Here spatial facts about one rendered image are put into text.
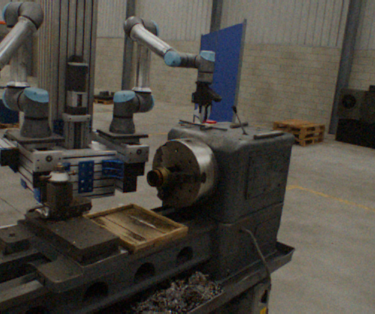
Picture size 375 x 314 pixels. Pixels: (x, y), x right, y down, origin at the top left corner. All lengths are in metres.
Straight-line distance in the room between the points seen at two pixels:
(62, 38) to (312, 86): 10.72
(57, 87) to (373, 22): 10.50
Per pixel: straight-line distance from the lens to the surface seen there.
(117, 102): 2.27
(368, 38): 12.08
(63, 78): 2.30
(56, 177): 1.52
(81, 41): 2.33
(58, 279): 1.35
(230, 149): 1.83
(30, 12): 2.07
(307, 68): 12.64
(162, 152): 1.83
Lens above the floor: 1.58
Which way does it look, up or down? 13 degrees down
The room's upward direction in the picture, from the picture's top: 5 degrees clockwise
